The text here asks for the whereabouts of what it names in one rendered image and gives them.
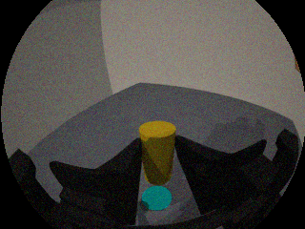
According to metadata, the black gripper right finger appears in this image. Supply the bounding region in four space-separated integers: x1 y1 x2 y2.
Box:
174 136 267 215

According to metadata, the yellow tall cylinder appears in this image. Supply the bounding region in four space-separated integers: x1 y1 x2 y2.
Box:
138 121 175 184

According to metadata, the cyan circle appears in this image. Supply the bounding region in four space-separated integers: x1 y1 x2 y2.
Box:
142 186 172 211

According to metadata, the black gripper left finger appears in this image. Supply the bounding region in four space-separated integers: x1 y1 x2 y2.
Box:
49 138 142 225

